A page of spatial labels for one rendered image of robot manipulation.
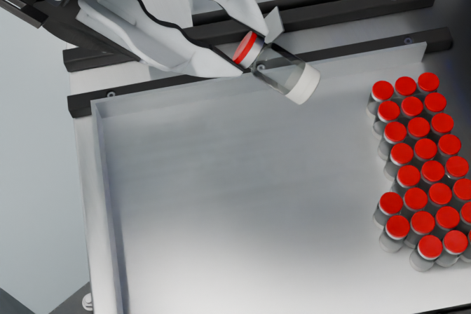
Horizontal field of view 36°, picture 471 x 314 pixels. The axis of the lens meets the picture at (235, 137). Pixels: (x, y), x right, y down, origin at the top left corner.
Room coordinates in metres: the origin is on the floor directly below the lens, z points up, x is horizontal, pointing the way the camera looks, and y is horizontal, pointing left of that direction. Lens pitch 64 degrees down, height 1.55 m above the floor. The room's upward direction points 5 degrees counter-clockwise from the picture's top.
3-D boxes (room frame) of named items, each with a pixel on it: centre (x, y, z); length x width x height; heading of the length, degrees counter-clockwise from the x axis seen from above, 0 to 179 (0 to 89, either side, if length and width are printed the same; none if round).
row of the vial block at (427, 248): (0.25, -0.15, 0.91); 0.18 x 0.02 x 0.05; 5
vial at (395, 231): (0.20, -0.13, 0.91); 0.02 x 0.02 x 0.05
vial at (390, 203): (0.22, -0.13, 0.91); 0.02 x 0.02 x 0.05
